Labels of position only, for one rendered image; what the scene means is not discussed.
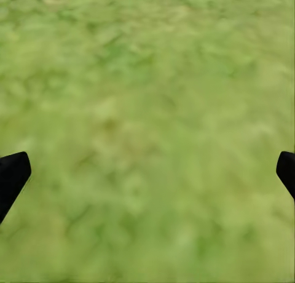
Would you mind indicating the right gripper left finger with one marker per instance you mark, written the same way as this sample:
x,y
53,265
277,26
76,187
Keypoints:
x,y
15,170

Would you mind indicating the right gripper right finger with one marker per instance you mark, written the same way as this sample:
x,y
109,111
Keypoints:
x,y
286,171

